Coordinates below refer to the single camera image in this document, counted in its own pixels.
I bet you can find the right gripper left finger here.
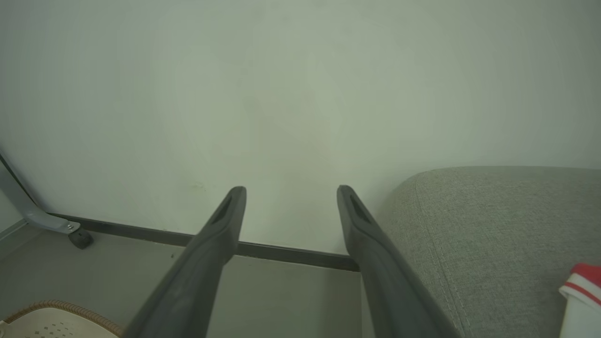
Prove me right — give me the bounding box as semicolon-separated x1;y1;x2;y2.
121;186;247;338

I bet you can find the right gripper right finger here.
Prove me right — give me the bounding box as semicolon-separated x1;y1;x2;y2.
336;184;463;338

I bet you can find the red and white garment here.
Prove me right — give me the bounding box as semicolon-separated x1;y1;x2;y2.
558;262;601;338

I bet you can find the grey fabric sofa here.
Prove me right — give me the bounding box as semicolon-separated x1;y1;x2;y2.
361;166;601;338

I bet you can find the black baseboard strip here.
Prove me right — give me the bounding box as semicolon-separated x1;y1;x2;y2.
47;213;361;272

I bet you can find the black caster wheel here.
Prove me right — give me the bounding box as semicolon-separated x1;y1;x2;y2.
69;230;93;250

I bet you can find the cream plastic laundry basket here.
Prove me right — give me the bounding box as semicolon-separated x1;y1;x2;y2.
0;300;124;338

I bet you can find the grey metal frame leg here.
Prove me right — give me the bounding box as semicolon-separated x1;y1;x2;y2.
0;154;81;234

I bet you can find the grey wall trim strip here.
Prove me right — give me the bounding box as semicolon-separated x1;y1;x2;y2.
0;218;30;242

